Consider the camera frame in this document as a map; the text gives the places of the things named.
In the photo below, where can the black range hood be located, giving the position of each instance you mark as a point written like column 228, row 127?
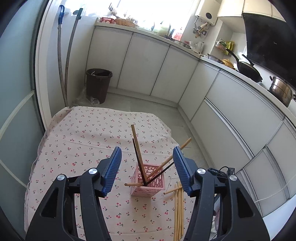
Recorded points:
column 268, row 46

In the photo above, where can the wicker basket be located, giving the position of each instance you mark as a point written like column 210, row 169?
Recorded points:
column 124, row 22

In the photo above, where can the steel bowl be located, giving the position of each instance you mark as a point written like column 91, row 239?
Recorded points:
column 185, row 44

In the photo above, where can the black tipped mop pole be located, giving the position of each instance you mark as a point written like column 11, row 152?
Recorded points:
column 78, row 13

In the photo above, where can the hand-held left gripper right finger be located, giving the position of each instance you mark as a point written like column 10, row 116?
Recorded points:
column 182, row 171

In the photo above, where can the white kitchen cabinets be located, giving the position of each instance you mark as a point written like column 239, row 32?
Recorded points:
column 143, row 62

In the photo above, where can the black wok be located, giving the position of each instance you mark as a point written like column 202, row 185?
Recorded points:
column 249, row 70

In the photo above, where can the green packet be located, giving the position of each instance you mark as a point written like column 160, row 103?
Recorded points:
column 220, row 44

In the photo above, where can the white plastic jug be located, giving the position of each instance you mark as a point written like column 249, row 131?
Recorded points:
column 161, row 29

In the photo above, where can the yellow packets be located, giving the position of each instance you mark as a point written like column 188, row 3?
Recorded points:
column 229, row 47

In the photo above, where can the cherry print tablecloth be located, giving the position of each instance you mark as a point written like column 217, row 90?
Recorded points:
column 81, row 139

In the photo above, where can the kitchen window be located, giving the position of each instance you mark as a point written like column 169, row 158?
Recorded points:
column 150, row 9

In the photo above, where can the red bottle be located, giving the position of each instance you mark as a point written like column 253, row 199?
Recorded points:
column 178, row 36

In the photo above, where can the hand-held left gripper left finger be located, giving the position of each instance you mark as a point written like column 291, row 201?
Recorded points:
column 112, row 171

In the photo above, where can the frosted glass sliding door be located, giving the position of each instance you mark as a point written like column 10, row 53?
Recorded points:
column 16, row 92

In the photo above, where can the orange clay pot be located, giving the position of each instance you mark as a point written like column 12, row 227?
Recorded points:
column 227, row 63

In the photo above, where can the white upper cabinet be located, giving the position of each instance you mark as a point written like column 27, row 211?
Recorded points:
column 231, row 7

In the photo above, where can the white kettle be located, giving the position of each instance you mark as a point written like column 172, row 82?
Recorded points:
column 200, row 47

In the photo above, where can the stainless steel pot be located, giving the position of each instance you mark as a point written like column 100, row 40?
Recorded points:
column 281, row 92

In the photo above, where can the white water heater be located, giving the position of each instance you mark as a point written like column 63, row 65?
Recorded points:
column 208, row 12

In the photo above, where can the red plastic basket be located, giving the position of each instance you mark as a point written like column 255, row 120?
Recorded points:
column 107, row 20

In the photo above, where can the small steel pan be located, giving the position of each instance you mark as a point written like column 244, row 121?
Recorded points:
column 215, row 58

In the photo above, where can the clear plastic bag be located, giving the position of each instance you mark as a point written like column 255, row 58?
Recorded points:
column 87, row 99

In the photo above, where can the bundle of light wooden chopsticks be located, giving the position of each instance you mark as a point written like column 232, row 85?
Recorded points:
column 178, row 215

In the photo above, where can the pink perforated utensil holder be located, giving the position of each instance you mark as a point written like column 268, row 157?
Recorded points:
column 143, row 192

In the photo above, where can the dark brown trash bin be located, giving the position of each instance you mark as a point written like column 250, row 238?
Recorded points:
column 98, row 88

